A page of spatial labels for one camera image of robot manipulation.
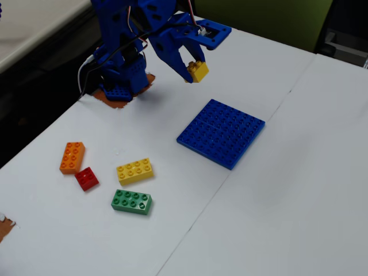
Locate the gray metal box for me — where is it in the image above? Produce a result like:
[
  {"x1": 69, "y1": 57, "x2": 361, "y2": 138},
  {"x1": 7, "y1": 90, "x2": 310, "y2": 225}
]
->
[{"x1": 324, "y1": 28, "x2": 368, "y2": 70}]

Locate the blue 8x8 base plate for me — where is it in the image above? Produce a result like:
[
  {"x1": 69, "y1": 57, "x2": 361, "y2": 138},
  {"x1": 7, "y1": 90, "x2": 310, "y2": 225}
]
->
[{"x1": 176, "y1": 98, "x2": 266, "y2": 171}]

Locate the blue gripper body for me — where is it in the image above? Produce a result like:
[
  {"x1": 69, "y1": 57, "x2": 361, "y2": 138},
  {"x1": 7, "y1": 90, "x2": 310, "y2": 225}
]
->
[{"x1": 149, "y1": 11, "x2": 199, "y2": 44}]

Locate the red 2x2 block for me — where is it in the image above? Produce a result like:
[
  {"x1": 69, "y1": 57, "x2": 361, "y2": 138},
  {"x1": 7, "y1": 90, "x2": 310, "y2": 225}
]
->
[{"x1": 74, "y1": 166, "x2": 100, "y2": 192}]

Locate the white board sheet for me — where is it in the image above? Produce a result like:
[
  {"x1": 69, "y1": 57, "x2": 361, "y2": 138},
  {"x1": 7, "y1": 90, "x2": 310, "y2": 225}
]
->
[
  {"x1": 0, "y1": 10, "x2": 317, "y2": 276},
  {"x1": 158, "y1": 53, "x2": 368, "y2": 276}
]

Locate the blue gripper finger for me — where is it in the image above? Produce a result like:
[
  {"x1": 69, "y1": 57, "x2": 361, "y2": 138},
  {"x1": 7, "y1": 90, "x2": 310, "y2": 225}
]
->
[
  {"x1": 183, "y1": 42, "x2": 207, "y2": 63},
  {"x1": 149, "y1": 36, "x2": 194, "y2": 83}
]

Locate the yellow 2x4 block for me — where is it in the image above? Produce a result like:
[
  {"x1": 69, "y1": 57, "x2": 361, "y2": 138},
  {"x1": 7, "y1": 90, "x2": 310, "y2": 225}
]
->
[{"x1": 116, "y1": 157, "x2": 155, "y2": 186}]

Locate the thin servo wire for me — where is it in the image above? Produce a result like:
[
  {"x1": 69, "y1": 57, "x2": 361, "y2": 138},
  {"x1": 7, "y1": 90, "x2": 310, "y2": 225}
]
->
[{"x1": 185, "y1": 0, "x2": 205, "y2": 33}]

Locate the green chair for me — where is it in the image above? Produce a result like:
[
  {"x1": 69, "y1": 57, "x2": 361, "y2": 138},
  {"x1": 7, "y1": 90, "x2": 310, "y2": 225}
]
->
[{"x1": 194, "y1": 0, "x2": 334, "y2": 54}]

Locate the orange 2x4 block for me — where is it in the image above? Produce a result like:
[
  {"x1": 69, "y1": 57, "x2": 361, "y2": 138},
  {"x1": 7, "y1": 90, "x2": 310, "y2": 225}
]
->
[{"x1": 59, "y1": 141, "x2": 86, "y2": 175}]

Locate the yellow 2x2 block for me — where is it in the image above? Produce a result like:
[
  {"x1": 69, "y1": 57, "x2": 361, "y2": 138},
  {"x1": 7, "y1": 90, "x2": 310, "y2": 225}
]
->
[{"x1": 185, "y1": 60, "x2": 210, "y2": 84}]

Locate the white cable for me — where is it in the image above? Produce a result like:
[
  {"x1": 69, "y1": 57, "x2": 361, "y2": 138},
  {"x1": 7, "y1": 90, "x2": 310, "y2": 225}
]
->
[{"x1": 77, "y1": 56, "x2": 95, "y2": 98}]

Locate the green 2x4 block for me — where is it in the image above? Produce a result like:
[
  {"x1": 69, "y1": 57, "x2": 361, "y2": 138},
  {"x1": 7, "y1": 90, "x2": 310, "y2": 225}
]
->
[{"x1": 110, "y1": 189, "x2": 153, "y2": 216}]

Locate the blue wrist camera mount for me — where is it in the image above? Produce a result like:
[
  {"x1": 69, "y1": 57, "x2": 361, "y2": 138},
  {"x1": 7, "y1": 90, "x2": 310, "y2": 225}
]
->
[{"x1": 183, "y1": 18, "x2": 232, "y2": 51}]

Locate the white desk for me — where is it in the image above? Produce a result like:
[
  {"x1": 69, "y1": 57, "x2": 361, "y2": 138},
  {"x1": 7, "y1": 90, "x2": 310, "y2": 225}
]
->
[{"x1": 0, "y1": 0, "x2": 100, "y2": 74}]

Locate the black cable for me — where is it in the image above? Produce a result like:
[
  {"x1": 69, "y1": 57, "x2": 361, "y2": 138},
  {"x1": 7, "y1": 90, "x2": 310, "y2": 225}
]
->
[{"x1": 81, "y1": 22, "x2": 201, "y2": 97}]

